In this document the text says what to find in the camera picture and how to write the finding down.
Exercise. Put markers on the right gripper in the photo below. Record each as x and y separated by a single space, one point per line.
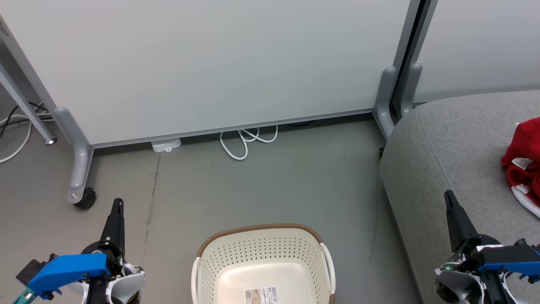
460 278

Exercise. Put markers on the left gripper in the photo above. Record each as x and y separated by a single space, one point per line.
126 283

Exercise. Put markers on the red garment with white stripe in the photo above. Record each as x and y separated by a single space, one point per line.
525 143

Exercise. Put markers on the cream laundry basket brown rim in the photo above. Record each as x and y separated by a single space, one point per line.
261 253

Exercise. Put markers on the grey fabric sofa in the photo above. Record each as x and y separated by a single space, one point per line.
455 152

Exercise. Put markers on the grey partition leg with caster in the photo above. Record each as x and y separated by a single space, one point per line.
78 160

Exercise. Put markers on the small white floor device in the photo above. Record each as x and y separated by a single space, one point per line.
166 145

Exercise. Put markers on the small black caster wheel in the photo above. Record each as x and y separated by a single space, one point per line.
381 153

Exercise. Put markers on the grey metal table leg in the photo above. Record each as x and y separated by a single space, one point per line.
25 105

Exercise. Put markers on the paper label sticker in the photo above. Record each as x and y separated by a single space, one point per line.
261 295

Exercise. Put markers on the narrow white partition panel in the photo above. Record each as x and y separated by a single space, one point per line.
481 46

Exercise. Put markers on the large white partition panel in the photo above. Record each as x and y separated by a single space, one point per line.
211 63

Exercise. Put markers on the blue left wrist camera bracket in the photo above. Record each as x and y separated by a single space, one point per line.
67 270

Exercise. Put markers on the blue wrist camera bracket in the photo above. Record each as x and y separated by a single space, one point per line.
67 270
514 267

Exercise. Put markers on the blue right wrist camera bracket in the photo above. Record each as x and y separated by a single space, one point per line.
514 267

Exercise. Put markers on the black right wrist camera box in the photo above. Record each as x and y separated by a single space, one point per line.
527 245

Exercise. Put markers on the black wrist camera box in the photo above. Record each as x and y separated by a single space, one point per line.
31 270
527 245

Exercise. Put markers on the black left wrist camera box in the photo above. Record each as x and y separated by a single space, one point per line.
31 270

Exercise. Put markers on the teal left camera connector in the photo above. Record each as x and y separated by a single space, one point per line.
24 296

